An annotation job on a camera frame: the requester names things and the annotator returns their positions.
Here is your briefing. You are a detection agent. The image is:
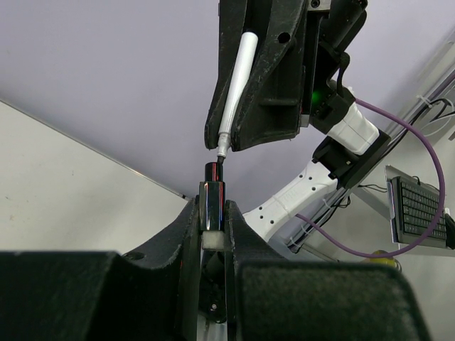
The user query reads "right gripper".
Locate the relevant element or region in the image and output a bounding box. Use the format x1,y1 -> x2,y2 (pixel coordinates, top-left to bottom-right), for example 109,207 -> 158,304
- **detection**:
204,0 -> 368,151

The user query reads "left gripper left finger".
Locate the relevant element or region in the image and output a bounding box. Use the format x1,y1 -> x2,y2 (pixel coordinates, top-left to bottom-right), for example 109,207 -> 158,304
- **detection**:
1,200 -> 200,340

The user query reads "aluminium front rail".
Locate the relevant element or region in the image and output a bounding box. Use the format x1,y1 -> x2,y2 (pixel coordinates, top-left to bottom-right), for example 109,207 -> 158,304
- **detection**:
302,33 -> 454,253

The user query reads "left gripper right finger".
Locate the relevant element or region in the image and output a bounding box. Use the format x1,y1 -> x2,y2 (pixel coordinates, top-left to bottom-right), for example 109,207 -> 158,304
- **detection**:
225,201 -> 431,340

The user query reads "black keyboard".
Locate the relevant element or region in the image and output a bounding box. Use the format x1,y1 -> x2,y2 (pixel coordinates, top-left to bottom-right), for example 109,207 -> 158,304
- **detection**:
387,176 -> 439,244

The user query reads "black pen cap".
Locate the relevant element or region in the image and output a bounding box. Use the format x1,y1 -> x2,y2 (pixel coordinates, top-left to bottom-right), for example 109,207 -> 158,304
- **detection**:
198,162 -> 225,251

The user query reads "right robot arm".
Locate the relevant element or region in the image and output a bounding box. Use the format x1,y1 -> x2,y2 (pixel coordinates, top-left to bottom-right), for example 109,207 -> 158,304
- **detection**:
204,1 -> 390,240

